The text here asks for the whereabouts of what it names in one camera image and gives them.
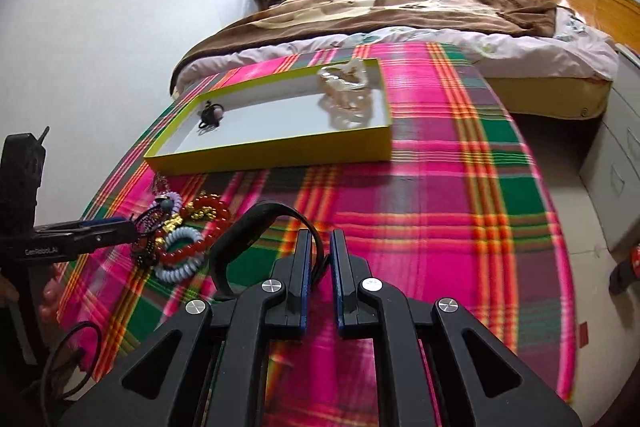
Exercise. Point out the white cabinet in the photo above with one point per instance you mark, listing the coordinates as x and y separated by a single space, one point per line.
615 147

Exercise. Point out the red black slipper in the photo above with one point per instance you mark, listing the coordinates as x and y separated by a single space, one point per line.
627 269

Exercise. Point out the pink green plaid tablecloth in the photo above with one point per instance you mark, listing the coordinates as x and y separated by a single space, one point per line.
450 207

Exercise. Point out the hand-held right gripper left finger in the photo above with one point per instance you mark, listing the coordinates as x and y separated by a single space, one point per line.
303 277

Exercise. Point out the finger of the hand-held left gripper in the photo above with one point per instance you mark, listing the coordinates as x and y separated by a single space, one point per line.
100 222
110 238

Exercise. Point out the person's left hand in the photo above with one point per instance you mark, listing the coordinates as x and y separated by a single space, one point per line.
52 299

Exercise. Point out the bed with white sheet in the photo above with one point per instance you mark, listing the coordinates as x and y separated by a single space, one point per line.
525 52

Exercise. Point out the black wristband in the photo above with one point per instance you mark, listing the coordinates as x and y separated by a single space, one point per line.
222 252

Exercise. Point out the brown blanket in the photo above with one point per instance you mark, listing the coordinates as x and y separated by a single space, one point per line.
400 12

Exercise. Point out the yellow box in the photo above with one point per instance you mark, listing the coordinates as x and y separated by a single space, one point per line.
275 152

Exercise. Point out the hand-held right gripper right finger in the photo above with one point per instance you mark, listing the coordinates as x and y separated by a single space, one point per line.
338 282

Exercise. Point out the clear plastic hair claw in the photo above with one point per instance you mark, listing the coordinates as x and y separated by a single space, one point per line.
345 107

